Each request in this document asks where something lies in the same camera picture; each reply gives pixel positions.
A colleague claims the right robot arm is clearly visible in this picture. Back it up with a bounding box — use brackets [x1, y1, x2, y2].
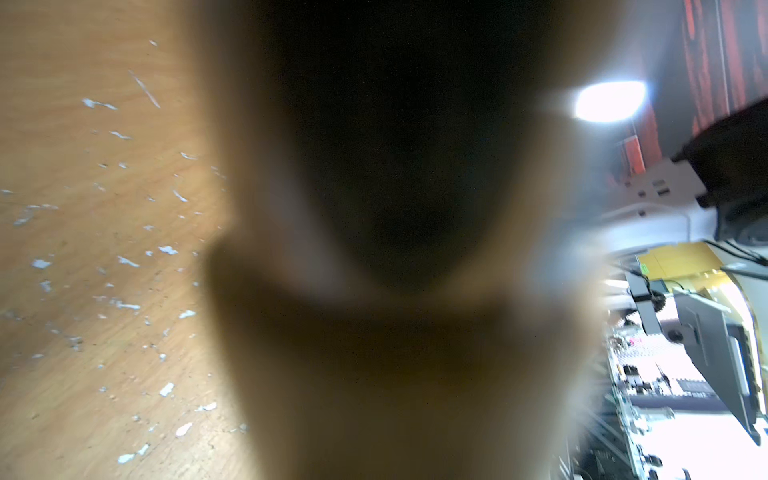
[596, 100, 767, 255]

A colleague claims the sickle plain wooden handle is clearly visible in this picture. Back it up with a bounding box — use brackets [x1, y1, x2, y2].
[188, 1, 626, 479]

